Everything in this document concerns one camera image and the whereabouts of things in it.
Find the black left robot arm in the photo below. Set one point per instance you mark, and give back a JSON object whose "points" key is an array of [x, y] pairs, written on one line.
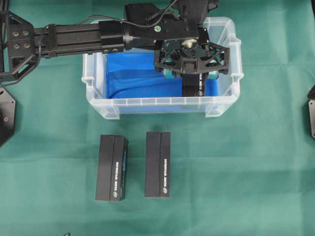
{"points": [[176, 34]]}

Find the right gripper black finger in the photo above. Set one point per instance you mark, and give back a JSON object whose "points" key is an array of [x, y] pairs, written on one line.
{"points": [[311, 93]]}

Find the green table cloth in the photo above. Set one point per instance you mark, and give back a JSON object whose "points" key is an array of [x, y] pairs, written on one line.
{"points": [[249, 172]]}

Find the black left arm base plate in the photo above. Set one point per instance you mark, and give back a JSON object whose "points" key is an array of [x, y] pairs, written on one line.
{"points": [[7, 116]]}

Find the clear plastic storage case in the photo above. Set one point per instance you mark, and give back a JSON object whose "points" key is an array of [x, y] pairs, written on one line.
{"points": [[220, 93]]}

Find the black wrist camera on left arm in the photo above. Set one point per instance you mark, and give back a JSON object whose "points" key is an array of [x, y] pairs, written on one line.
{"points": [[196, 9]]}

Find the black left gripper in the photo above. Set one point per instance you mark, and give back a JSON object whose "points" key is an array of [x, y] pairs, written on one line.
{"points": [[179, 57]]}

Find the black box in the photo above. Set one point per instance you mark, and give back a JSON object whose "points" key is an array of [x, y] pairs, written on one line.
{"points": [[158, 165], [111, 170], [193, 85]]}

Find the blue plastic liner sheet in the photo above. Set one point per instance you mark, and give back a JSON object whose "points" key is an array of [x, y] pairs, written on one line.
{"points": [[132, 75]]}

